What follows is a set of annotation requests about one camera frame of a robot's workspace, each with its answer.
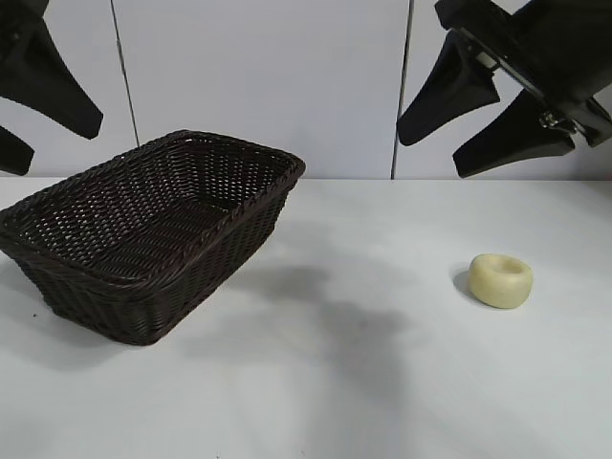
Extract pale yellow egg yolk pastry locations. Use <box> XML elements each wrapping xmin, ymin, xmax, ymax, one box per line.
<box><xmin>468</xmin><ymin>252</ymin><xmax>535</xmax><ymax>310</ymax></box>

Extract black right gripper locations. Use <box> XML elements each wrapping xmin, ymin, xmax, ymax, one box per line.
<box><xmin>397</xmin><ymin>0</ymin><xmax>612</xmax><ymax>181</ymax></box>

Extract dark brown wicker basket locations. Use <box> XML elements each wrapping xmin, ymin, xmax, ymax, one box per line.
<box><xmin>0</xmin><ymin>128</ymin><xmax>307</xmax><ymax>348</ymax></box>

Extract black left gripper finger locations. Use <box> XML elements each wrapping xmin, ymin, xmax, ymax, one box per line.
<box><xmin>0</xmin><ymin>125</ymin><xmax>36</xmax><ymax>176</ymax></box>
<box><xmin>0</xmin><ymin>0</ymin><xmax>104</xmax><ymax>141</ymax></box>

